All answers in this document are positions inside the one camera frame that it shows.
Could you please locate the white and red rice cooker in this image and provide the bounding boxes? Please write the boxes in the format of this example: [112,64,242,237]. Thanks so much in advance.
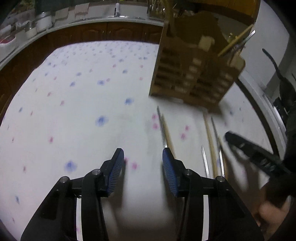
[0,25,18,61]

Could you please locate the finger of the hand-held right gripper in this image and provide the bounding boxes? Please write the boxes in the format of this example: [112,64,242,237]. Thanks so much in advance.
[225,131,292,180]

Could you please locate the white kitchen countertop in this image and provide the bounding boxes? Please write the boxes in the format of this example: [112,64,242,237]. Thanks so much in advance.
[0,9,289,160]

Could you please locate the gas stove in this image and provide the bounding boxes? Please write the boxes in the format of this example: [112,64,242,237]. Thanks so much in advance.
[273,97,296,130]

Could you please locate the wooden utensil holder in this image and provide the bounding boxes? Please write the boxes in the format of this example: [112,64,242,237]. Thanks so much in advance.
[149,10,246,114]

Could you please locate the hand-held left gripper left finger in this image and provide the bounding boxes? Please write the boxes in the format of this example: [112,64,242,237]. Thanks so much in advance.
[20,148,125,241]

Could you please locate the white floral tablecloth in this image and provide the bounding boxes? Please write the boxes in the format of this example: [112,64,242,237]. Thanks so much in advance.
[0,41,287,241]

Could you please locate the small lidded jar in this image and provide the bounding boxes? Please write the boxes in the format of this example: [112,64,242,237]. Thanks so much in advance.
[23,22,38,39]

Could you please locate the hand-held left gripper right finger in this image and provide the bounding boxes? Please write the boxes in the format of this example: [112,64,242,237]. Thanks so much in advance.
[162,147,264,241]

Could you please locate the black wok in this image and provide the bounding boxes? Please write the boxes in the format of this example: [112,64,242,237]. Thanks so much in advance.
[262,48,296,109]

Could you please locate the countertop utensil rack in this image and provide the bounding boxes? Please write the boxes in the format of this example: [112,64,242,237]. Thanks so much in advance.
[147,0,167,14]

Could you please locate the person's right hand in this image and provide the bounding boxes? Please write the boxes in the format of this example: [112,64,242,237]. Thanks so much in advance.
[253,200,292,232]

